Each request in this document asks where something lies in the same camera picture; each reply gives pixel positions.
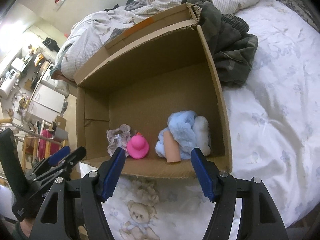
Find tan cardboard tube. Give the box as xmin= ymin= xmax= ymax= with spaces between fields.
xmin=163 ymin=131 xmax=181 ymax=163

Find pink rubber duck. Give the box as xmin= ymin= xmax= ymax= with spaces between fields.
xmin=127 ymin=133 xmax=150 ymax=159

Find beige frilly fabric scrunchie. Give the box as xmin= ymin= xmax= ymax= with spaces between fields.
xmin=106 ymin=124 xmax=131 ymax=157

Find clear plastic packet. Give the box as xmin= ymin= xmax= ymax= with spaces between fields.
xmin=110 ymin=134 xmax=123 ymax=144

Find person's left hand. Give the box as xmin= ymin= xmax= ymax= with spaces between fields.
xmin=12 ymin=218 xmax=35 ymax=240

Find wooden shelf rack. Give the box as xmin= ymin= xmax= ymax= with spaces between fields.
xmin=0 ymin=115 xmax=70 ymax=170

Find white kitchen cabinets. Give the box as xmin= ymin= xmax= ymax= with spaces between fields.
xmin=26 ymin=83 xmax=66 ymax=122

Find white floral bed duvet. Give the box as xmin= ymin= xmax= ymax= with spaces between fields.
xmin=103 ymin=0 xmax=319 ymax=239

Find black hanging bag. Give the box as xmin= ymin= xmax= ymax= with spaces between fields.
xmin=42 ymin=37 xmax=60 ymax=53

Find camouflage dark green jacket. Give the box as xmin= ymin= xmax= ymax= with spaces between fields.
xmin=182 ymin=0 xmax=258 ymax=87

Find crumpled checkered beige quilt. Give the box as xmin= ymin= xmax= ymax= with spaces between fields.
xmin=50 ymin=0 xmax=260 ymax=81

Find black white striped blanket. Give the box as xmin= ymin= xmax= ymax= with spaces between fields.
xmin=265 ymin=0 xmax=320 ymax=30

